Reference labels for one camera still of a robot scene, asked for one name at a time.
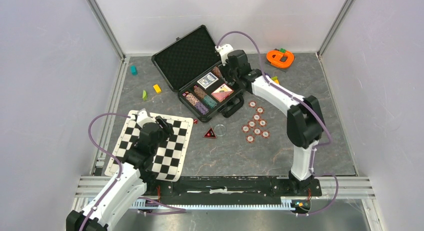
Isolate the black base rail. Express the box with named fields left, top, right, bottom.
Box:
left=131, top=176, right=323, bottom=213

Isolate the brown 100 chip roll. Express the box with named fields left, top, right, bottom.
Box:
left=194, top=86, right=208, bottom=100

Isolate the teal toy block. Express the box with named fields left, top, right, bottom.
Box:
left=130, top=65, right=138, bottom=76

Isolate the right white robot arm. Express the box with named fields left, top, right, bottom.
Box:
left=215, top=44, right=325, bottom=195

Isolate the blue playing card deck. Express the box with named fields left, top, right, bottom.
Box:
left=197, top=72, right=219, bottom=89

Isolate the yellow triangle toy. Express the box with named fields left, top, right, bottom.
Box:
left=271, top=76, right=280, bottom=85

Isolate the purple poker chip roll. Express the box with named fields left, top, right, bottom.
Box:
left=194, top=102, right=209, bottom=115

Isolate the yellow toy block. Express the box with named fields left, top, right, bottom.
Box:
left=153, top=84, right=162, bottom=94

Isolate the brown poker chip roll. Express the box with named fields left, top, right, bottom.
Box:
left=212, top=66, right=223, bottom=79

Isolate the red white poker chip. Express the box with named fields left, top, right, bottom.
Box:
left=253, top=114, right=261, bottom=121
left=247, top=120, right=257, bottom=129
left=261, top=130, right=270, bottom=139
left=241, top=125, right=250, bottom=133
left=248, top=101, right=257, bottom=108
left=253, top=128, right=262, bottom=135
left=256, top=107, right=264, bottom=115
left=246, top=135, right=255, bottom=143
left=258, top=119, right=267, bottom=127

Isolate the green half-round block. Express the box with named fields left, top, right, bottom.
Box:
left=142, top=90, right=148, bottom=101

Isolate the red playing card deck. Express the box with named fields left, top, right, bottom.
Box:
left=211, top=83, right=234, bottom=102

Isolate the orange toy track piece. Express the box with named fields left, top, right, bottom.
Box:
left=266, top=48, right=295, bottom=69

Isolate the teal poker chip roll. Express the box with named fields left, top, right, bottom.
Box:
left=202, top=95, right=218, bottom=109

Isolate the black white chessboard mat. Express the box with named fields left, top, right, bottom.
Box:
left=104, top=110, right=194, bottom=182

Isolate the clear round disc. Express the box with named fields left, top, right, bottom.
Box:
left=213, top=124, right=227, bottom=137

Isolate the black poker carrying case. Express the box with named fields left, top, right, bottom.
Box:
left=151, top=25, right=246, bottom=123

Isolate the pink brown chip roll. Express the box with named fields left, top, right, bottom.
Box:
left=185, top=93, right=200, bottom=106

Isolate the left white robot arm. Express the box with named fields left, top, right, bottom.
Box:
left=65, top=109, right=174, bottom=231

